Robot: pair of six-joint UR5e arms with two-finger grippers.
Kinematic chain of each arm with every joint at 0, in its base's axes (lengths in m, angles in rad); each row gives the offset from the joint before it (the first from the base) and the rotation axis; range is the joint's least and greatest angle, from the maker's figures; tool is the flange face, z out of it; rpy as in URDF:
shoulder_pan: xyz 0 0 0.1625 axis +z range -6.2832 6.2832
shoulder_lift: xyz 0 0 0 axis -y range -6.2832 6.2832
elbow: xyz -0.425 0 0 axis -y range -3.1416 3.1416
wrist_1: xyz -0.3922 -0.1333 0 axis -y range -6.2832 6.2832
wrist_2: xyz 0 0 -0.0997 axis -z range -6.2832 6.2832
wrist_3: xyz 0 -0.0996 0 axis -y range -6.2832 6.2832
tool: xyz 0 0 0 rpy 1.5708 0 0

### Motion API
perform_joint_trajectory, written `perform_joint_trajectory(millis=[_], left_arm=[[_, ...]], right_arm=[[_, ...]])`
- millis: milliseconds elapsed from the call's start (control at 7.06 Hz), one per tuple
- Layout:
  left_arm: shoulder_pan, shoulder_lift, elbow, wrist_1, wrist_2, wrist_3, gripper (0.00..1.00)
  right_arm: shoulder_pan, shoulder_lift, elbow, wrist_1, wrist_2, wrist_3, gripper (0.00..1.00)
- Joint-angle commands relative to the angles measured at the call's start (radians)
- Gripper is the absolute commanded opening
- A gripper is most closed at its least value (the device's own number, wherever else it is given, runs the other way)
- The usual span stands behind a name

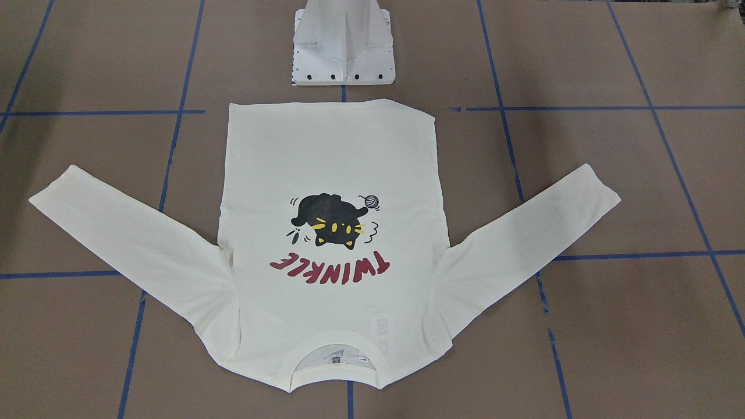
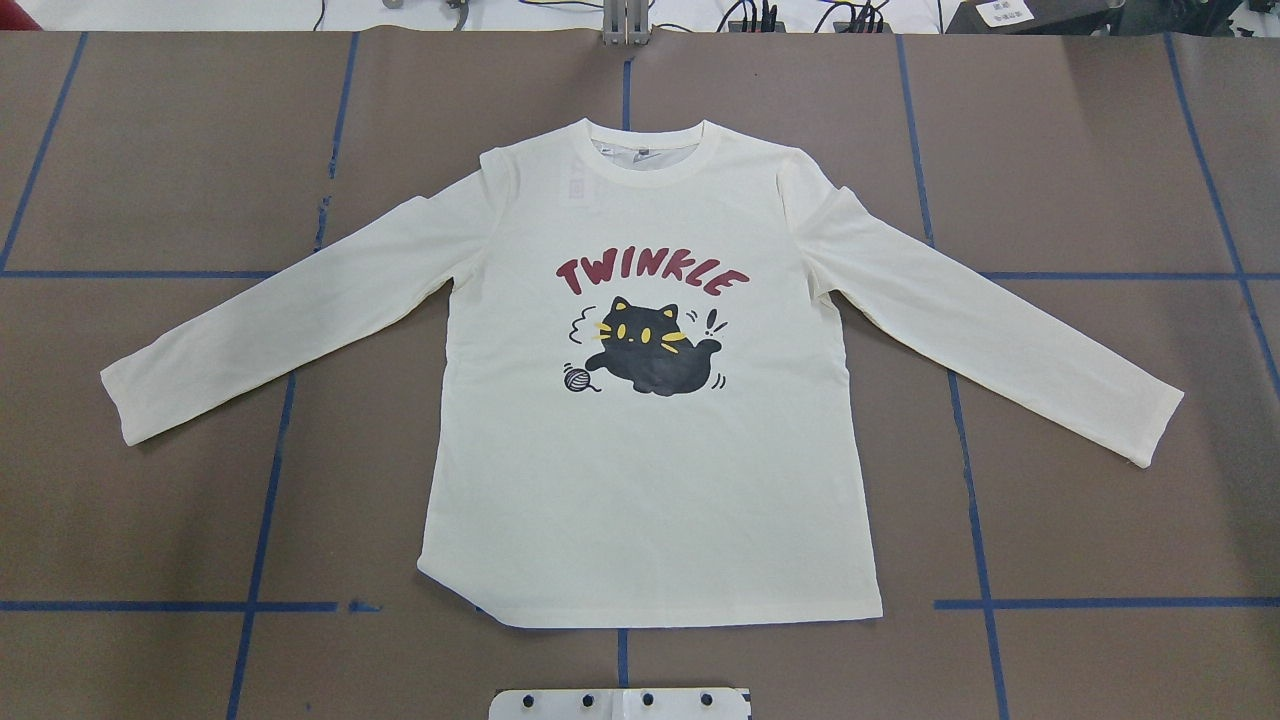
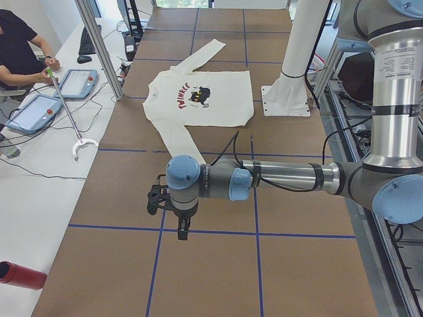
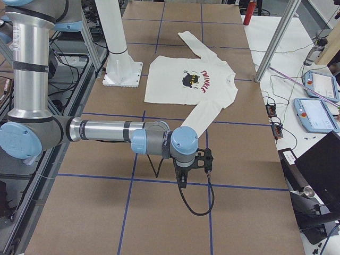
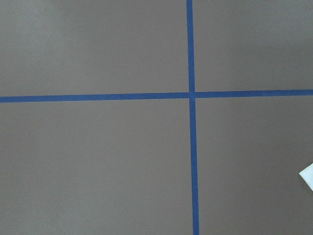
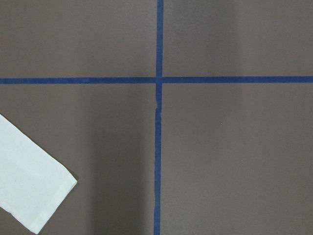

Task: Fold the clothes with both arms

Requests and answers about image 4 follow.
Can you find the cream long-sleeve cat shirt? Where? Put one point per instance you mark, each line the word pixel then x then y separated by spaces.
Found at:
pixel 206 82

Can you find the blue teach pendant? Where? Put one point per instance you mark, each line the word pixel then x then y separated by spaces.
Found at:
pixel 323 84
pixel 314 115

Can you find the aluminium frame post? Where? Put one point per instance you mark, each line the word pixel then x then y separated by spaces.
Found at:
pixel 277 37

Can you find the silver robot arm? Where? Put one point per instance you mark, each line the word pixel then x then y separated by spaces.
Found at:
pixel 31 128

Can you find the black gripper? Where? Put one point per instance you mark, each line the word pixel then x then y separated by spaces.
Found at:
pixel 181 171

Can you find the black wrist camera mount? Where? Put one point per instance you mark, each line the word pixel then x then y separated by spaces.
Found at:
pixel 204 159

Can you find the near blue teach pendant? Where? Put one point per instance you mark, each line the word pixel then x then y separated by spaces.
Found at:
pixel 314 115

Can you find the orange black connector board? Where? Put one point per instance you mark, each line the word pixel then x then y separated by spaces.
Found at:
pixel 271 110

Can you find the far blue teach pendant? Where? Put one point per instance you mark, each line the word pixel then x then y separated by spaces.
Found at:
pixel 323 84

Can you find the red cylinder bottle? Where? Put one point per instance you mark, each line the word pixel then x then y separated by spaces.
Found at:
pixel 249 12

